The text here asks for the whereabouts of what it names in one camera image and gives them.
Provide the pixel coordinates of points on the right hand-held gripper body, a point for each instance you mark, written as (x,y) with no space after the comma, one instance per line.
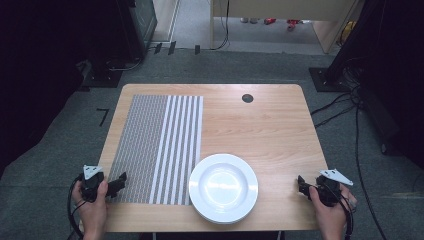
(328,190)

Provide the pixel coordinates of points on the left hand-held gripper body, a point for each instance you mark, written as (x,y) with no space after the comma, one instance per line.
(90,186)

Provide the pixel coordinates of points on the person's right hand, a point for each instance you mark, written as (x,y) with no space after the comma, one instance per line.
(330,216)

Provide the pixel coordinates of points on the person's left hand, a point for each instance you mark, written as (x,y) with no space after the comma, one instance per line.
(93,213)

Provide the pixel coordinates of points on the grey striped woven placemat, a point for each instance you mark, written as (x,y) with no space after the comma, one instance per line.
(156,146)

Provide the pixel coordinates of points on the white round plate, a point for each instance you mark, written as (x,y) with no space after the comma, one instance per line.
(223,188)

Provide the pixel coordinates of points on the dark round table grommet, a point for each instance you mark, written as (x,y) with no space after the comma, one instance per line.
(247,98)

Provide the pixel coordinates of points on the dark curtain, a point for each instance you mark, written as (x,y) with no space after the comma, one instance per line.
(393,76)
(36,73)

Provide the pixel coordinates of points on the black floor tape strip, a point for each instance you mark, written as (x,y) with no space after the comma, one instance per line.
(158,48)
(197,49)
(172,48)

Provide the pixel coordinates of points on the glass-fronted dark cabinet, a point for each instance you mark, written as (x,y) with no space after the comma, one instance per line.
(143,23)

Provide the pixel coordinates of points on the red tool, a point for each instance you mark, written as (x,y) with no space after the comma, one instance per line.
(292,24)

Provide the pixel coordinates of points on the small red object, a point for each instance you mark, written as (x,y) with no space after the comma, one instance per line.
(269,21)

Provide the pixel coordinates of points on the light wooden desk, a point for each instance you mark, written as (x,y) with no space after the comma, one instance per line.
(283,8)

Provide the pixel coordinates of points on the black stand base plate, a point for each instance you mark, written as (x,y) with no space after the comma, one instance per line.
(101,78)
(328,80)

